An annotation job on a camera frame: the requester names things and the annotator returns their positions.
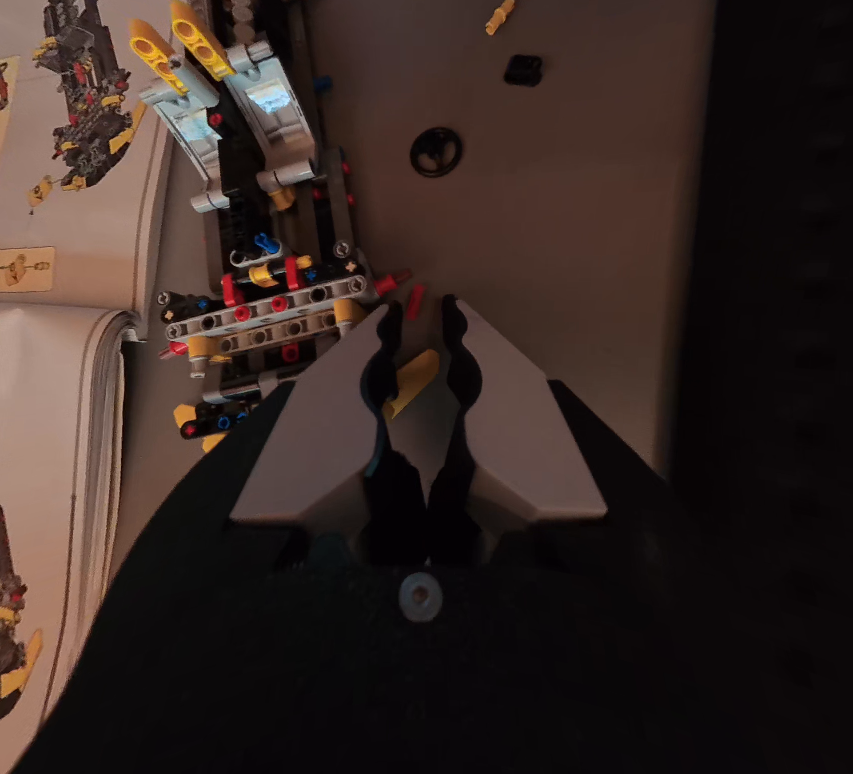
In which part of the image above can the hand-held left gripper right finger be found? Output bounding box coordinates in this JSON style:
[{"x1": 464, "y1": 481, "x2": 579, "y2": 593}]
[{"x1": 426, "y1": 294, "x2": 609, "y2": 522}]

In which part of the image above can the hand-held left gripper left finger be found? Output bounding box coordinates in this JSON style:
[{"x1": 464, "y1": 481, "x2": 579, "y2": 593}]
[{"x1": 228, "y1": 301, "x2": 405, "y2": 528}]

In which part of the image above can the lego instruction booklet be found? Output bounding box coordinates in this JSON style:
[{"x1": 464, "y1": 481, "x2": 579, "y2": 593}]
[{"x1": 0, "y1": 0, "x2": 204, "y2": 755}]

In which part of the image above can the black lego connector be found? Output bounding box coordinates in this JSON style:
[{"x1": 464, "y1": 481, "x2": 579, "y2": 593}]
[{"x1": 503, "y1": 54, "x2": 544, "y2": 87}]

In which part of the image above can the lego car chassis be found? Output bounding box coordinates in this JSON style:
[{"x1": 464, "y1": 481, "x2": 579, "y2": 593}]
[{"x1": 156, "y1": 0, "x2": 442, "y2": 455}]

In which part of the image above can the black lego steering wheel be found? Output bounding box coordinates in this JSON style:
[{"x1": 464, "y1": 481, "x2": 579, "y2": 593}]
[{"x1": 408, "y1": 125, "x2": 465, "y2": 179}]

